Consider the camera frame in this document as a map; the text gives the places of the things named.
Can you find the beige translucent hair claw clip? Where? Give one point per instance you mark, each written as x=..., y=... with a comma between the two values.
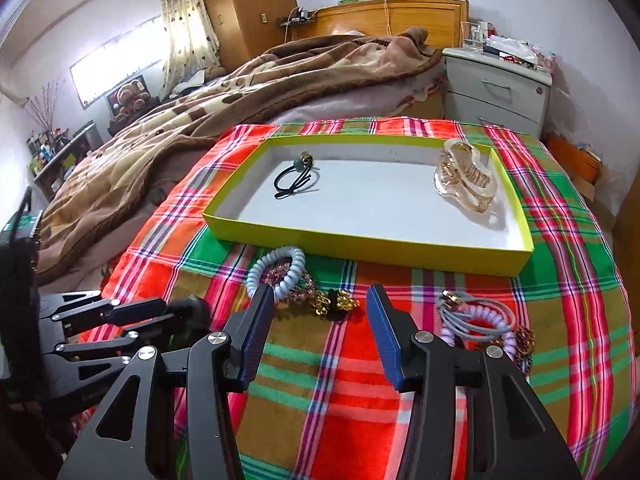
x=465, y=180

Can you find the pinkish grey bed sheet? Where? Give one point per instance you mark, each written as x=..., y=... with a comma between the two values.
x=350, y=102

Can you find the yellow-green shallow box tray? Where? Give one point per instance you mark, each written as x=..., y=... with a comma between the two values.
x=375, y=210

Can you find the small red item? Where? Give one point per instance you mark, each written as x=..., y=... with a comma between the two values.
x=515, y=60

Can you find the power strip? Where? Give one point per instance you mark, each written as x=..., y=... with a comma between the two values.
x=297, y=17

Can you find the gold and black hair ornament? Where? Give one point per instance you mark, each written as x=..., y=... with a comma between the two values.
x=340, y=302

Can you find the wooden wardrobe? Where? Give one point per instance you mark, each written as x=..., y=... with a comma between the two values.
x=250, y=10

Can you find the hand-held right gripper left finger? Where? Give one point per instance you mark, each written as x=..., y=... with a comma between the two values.
x=257, y=330

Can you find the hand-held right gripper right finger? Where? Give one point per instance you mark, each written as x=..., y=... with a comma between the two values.
x=385, y=330

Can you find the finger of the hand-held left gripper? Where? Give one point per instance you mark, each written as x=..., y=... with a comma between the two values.
x=192, y=312
x=140, y=310

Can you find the wooden bed headboard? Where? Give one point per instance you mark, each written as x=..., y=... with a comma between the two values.
x=400, y=17

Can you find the orange box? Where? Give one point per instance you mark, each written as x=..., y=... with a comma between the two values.
x=575, y=160

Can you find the dried flower branches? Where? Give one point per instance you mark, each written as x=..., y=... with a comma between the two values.
x=45, y=107

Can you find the grey drawer nightstand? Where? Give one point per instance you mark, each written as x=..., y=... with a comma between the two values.
x=495, y=95

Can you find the white plastic packet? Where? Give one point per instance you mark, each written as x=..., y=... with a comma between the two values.
x=520, y=47

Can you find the clear acrylic holder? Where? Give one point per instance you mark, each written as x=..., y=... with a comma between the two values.
x=475, y=35

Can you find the red green plaid cloth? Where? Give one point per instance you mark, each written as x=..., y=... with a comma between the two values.
x=320, y=385

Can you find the dotted patterned curtain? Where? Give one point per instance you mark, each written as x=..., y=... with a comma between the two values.
x=185, y=35

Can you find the bright window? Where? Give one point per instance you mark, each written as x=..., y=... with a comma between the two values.
x=110, y=70

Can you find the cluttered shelf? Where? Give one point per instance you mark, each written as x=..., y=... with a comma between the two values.
x=55, y=160

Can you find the brown patterned blanket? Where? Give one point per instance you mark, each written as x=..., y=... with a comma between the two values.
x=200, y=110

